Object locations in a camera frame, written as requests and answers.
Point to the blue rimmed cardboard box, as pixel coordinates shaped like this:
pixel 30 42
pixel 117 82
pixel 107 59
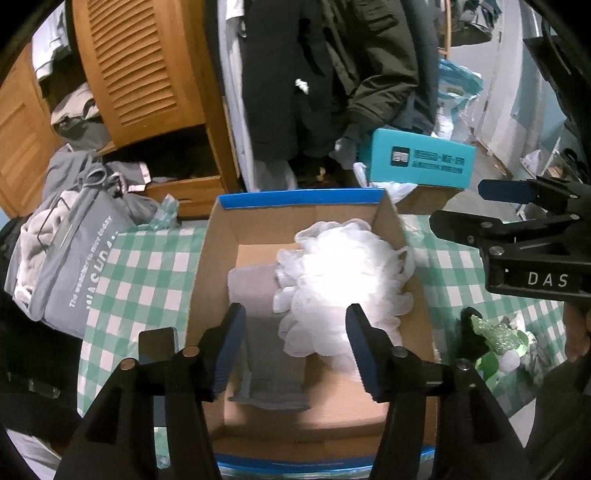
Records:
pixel 217 277

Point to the green checkered tablecloth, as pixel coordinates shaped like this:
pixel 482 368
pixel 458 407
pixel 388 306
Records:
pixel 138 277

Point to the wooden wardrobe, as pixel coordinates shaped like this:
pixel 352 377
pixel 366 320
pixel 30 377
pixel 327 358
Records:
pixel 27 138

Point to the dark olive hanging jacket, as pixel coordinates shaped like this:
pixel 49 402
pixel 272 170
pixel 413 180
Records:
pixel 378 69

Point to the grey folded towel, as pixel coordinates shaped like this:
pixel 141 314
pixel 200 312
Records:
pixel 263 332

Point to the white mesh bath loofah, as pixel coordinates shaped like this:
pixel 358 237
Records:
pixel 332 277

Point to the louvered wooden wardrobe door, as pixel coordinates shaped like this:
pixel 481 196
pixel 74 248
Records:
pixel 138 69

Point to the teal box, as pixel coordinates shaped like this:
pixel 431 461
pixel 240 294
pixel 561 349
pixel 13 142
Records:
pixel 420 159

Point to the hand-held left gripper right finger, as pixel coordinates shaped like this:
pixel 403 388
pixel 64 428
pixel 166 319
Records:
pixel 360 350

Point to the black hanging coat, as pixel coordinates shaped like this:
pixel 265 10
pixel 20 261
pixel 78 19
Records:
pixel 281 69

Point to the person's right hand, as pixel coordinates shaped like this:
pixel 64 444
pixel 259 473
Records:
pixel 577 332

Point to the folded grey clothes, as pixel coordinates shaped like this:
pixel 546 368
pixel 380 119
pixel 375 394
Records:
pixel 78 115

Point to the grey fuzzy cloth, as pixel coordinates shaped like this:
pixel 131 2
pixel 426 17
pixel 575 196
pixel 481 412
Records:
pixel 535 364

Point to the black garment pile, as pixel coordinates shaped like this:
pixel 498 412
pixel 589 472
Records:
pixel 32 360

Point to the wooden drawer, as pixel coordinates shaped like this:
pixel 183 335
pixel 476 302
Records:
pixel 184 194

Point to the beige garment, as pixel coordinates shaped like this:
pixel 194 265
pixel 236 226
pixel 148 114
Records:
pixel 27 258

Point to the grey printed tote bag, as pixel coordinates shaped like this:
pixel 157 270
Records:
pixel 78 258

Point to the grey hooded sweatshirt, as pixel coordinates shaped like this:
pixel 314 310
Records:
pixel 74 166

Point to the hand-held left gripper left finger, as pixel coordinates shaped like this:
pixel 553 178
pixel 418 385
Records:
pixel 231 350

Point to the white hanging garment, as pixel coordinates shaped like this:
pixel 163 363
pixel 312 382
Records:
pixel 235 115

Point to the plain cardboard box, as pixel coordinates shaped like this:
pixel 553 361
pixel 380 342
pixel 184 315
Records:
pixel 434 199

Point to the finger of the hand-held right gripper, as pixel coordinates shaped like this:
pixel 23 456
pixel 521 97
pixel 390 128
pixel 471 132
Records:
pixel 503 190
pixel 461 228

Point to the black soft item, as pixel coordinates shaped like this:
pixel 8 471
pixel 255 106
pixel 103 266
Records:
pixel 468 337

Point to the blue and white plastic bag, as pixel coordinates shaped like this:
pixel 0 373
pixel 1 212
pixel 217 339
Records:
pixel 457 92

